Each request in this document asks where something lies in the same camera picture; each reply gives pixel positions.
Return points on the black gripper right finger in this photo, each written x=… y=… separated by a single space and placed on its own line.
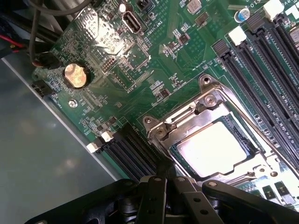
x=233 y=200

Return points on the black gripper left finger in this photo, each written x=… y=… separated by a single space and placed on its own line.
x=153 y=200

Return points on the metal locking lever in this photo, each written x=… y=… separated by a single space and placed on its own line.
x=257 y=128
x=161 y=151

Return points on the black ram slot white latch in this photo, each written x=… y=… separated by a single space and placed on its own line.
x=93 y=147
x=107 y=136
x=273 y=9
x=268 y=77

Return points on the metal socket cover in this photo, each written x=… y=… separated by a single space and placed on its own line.
x=210 y=112

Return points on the metal cpu socket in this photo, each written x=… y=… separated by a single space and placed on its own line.
x=206 y=80

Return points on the black RAM slots left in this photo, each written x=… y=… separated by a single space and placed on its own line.
x=140 y=142

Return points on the black ram slots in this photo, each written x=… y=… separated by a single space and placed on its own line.
x=140 y=142
x=247 y=91

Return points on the black RAM slots right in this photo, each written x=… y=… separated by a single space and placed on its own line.
x=247 y=91

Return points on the green motherboard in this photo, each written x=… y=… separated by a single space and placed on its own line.
x=163 y=77

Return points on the silver motherboard screw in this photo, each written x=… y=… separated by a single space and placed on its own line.
x=72 y=103

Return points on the grey pc case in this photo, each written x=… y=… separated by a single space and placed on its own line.
x=35 y=144

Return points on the round coin cell battery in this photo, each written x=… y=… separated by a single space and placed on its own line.
x=75 y=75

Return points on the black board connector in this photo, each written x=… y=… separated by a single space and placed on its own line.
x=41 y=89

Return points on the internal usb port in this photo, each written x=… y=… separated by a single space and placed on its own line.
x=132 y=22

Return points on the blue silver capacitor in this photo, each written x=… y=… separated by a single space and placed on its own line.
x=242 y=14

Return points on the black pin header connector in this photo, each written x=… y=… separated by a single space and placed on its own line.
x=142 y=4

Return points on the grey square inductor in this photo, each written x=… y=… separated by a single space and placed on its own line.
x=194 y=5

